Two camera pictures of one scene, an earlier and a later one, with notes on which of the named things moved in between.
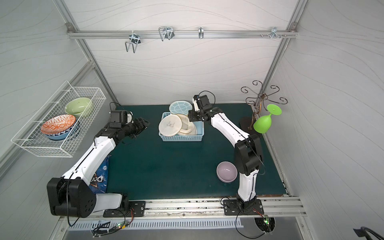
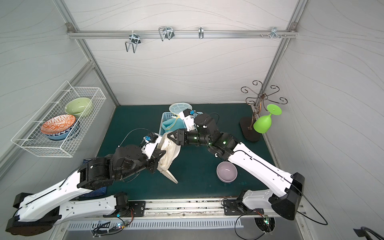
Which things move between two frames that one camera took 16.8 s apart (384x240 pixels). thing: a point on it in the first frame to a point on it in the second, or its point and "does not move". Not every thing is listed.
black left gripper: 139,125 to 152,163
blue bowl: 62,134 does not move
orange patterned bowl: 58,124 does not move
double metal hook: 135,40 does not move
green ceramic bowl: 79,107 does not move
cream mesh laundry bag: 172,124 to 170,150
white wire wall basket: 59,128 does not move
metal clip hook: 167,32 does not move
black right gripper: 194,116 to 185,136
